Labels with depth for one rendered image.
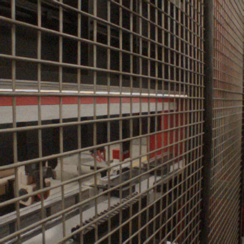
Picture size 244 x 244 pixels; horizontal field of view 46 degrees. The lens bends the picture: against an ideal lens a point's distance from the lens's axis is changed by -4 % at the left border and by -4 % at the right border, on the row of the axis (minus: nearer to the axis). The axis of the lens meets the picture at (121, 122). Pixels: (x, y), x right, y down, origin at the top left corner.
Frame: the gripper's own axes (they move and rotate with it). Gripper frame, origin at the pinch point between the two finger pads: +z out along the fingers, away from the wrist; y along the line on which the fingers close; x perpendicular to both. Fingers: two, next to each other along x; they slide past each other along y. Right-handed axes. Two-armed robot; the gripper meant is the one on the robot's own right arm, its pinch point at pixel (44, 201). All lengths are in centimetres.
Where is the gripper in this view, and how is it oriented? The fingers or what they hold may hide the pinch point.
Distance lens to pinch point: 191.3
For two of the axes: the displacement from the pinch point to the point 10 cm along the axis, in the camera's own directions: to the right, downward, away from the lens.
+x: 5.0, -0.7, 8.7
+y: 8.4, -2.1, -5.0
